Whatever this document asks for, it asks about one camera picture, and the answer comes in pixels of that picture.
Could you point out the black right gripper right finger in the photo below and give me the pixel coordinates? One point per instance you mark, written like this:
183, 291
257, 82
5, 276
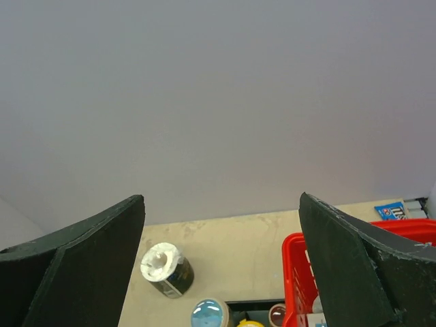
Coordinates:
366, 275

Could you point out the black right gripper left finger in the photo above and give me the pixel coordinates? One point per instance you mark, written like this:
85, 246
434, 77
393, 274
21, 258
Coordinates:
76, 276

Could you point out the blue butterfly mug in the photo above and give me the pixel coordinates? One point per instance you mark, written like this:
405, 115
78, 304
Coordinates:
210, 312

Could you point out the brown mug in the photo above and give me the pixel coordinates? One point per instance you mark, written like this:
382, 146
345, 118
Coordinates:
276, 315

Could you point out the yellow mug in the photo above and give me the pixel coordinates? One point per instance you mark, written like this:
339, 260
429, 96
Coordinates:
249, 323

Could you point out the red plastic basket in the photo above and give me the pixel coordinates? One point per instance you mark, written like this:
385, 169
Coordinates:
299, 283

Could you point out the blue candy packet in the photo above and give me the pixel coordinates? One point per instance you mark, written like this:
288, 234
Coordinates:
391, 211

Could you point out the black can with white lid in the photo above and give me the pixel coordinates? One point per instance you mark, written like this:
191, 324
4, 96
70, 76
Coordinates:
167, 269

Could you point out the black tray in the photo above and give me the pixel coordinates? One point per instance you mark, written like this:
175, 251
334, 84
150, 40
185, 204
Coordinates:
256, 310

